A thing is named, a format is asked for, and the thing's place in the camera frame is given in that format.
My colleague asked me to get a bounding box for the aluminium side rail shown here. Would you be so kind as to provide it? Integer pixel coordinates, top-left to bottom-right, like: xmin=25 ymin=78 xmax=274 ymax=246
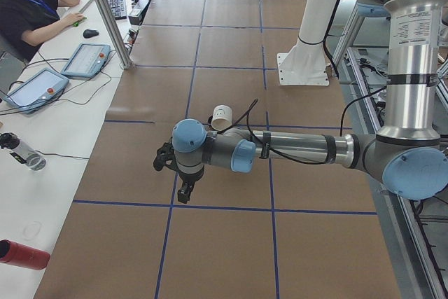
xmin=344 ymin=47 xmax=447 ymax=298

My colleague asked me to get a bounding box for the red bottle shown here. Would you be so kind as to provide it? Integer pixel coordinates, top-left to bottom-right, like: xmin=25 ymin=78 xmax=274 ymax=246
xmin=1 ymin=239 xmax=50 ymax=270

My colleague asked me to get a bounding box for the blue teach pendant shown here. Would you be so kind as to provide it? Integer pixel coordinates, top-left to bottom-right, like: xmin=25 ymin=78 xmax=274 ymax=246
xmin=60 ymin=43 xmax=111 ymax=78
xmin=3 ymin=68 xmax=69 ymax=113

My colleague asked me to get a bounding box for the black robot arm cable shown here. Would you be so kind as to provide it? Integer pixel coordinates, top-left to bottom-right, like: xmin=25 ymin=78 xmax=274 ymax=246
xmin=223 ymin=0 xmax=389 ymax=165

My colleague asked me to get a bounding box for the white camera stand post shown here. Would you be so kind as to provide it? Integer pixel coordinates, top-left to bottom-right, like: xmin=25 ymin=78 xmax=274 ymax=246
xmin=277 ymin=0 xmax=337 ymax=86

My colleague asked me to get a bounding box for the black keyboard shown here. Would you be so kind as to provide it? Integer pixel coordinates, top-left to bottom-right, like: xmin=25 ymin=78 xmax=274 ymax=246
xmin=107 ymin=0 xmax=127 ymax=20

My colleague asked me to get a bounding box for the white smiley face mug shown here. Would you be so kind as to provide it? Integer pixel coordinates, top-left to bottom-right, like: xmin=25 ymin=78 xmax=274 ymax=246
xmin=209 ymin=104 xmax=232 ymax=131

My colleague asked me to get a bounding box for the near blue teach pendant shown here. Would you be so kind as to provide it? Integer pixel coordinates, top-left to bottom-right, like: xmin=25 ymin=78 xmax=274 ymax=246
xmin=3 ymin=68 xmax=69 ymax=113

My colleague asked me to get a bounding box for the clear water bottle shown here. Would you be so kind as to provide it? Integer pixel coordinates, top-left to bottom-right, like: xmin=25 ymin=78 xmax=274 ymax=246
xmin=1 ymin=132 xmax=46 ymax=171

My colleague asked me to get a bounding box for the far blue teach pendant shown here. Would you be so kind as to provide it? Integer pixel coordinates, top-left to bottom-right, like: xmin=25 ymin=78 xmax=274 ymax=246
xmin=60 ymin=43 xmax=111 ymax=78

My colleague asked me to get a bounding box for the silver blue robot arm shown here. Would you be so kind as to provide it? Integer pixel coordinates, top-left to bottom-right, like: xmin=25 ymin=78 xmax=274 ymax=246
xmin=154 ymin=0 xmax=447 ymax=203

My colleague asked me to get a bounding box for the black computer mouse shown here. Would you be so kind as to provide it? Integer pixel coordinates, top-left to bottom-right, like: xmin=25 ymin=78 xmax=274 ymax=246
xmin=83 ymin=29 xmax=99 ymax=39

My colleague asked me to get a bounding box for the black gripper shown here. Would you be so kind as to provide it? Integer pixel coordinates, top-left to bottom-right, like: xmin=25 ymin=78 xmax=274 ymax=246
xmin=177 ymin=167 xmax=204 ymax=203

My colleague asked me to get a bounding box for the aluminium frame post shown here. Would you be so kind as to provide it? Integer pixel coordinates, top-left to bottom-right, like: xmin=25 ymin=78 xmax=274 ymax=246
xmin=95 ymin=0 xmax=133 ymax=69

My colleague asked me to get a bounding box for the seated person in black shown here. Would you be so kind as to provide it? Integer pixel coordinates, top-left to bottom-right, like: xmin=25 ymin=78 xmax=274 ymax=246
xmin=1 ymin=0 xmax=84 ymax=62

